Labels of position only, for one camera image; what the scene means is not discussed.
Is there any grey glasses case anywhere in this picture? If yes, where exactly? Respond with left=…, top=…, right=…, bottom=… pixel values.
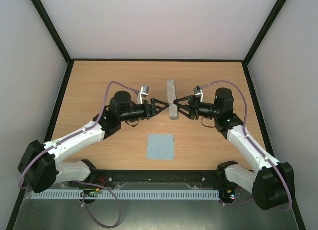
left=166, top=79, right=179, bottom=120

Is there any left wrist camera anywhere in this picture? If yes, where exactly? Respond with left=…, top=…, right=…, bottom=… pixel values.
left=137, top=85, right=150, bottom=104

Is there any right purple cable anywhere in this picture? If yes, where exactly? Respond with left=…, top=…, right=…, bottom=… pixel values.
left=198, top=80, right=293, bottom=212

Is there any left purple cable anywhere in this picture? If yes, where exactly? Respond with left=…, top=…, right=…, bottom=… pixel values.
left=19, top=81, right=143, bottom=228

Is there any blue slotted cable duct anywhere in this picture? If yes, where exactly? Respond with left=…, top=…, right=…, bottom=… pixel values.
left=30, top=189, right=219, bottom=200

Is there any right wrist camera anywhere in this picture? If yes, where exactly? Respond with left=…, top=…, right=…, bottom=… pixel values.
left=193, top=86, right=203, bottom=102

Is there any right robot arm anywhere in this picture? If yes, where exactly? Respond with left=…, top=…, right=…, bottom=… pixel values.
left=173, top=86, right=295, bottom=211

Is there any purple cable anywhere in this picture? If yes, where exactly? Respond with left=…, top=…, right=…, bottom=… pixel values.
left=198, top=80, right=293, bottom=212
left=19, top=81, right=143, bottom=228

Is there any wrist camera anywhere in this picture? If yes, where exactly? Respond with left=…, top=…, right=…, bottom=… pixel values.
left=193, top=86, right=203, bottom=102
left=137, top=85, right=150, bottom=104

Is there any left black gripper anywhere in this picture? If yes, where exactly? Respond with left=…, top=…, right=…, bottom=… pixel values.
left=119, top=98, right=169, bottom=122

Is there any blue cleaning cloth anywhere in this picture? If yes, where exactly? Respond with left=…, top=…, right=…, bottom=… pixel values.
left=147, top=134, right=174, bottom=161

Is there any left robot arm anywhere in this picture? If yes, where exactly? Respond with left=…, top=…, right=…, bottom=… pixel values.
left=18, top=91, right=168, bottom=193

